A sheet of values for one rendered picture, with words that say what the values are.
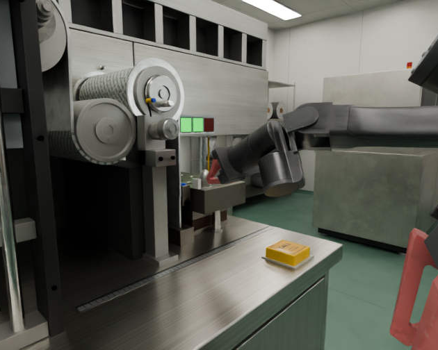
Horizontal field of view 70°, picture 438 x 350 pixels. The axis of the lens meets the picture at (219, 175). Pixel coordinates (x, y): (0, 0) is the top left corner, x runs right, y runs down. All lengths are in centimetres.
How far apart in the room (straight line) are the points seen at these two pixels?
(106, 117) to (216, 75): 75
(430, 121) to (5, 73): 57
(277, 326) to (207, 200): 31
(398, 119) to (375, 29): 479
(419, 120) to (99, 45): 82
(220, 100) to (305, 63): 440
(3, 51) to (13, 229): 22
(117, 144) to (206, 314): 35
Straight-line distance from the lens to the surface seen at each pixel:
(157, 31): 116
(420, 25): 517
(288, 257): 68
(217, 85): 131
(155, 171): 64
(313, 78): 554
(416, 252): 26
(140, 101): 66
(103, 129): 63
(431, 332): 20
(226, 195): 81
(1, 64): 48
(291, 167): 52
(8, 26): 49
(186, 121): 118
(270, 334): 68
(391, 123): 54
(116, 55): 104
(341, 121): 53
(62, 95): 64
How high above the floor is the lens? 119
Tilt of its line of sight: 9 degrees down
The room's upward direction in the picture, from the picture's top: straight up
